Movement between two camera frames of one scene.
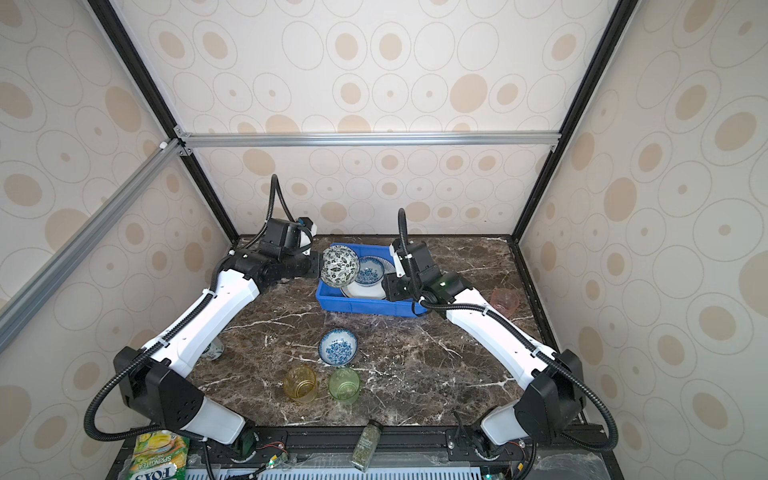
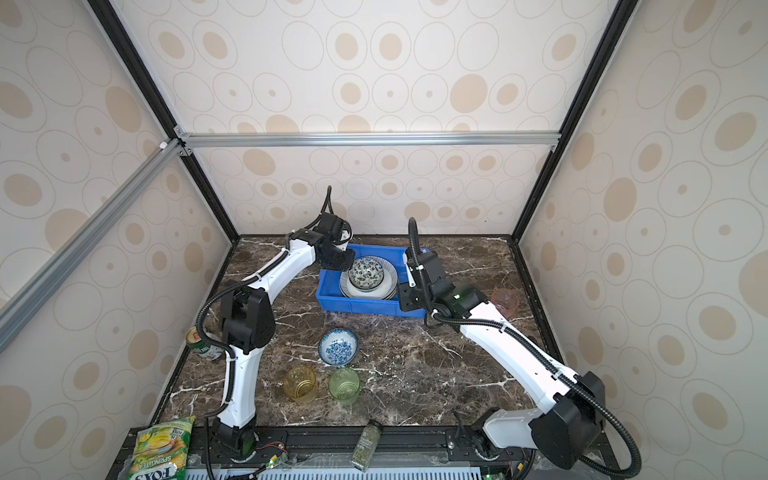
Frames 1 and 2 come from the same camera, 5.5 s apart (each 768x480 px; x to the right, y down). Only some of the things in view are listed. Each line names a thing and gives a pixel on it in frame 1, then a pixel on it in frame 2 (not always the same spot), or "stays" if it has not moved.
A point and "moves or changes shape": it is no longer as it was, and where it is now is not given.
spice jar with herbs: x=367 y=444 stays
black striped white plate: x=358 y=290 stays
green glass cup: x=344 y=385 stays
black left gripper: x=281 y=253 → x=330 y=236
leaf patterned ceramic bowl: x=339 y=267 moves or changes shape
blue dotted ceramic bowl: x=338 y=347 stays
